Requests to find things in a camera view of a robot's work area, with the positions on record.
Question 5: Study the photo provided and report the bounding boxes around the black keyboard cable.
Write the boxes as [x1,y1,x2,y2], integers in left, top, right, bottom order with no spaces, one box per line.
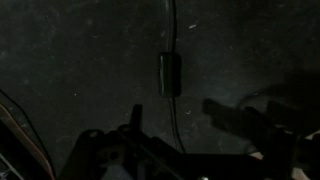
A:
[0,89,58,174]

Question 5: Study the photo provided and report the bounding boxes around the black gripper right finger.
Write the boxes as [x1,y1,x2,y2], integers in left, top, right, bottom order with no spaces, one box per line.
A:
[241,107,294,156]

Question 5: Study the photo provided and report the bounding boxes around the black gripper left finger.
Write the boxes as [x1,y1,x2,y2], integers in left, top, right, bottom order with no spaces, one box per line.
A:
[129,104,143,132]

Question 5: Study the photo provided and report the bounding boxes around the black lamp cable with switch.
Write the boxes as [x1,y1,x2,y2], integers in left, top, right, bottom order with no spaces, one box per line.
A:
[157,0,188,154]

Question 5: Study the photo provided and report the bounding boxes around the black desk mat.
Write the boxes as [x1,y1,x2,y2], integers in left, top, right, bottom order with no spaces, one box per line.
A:
[1,0,319,180]

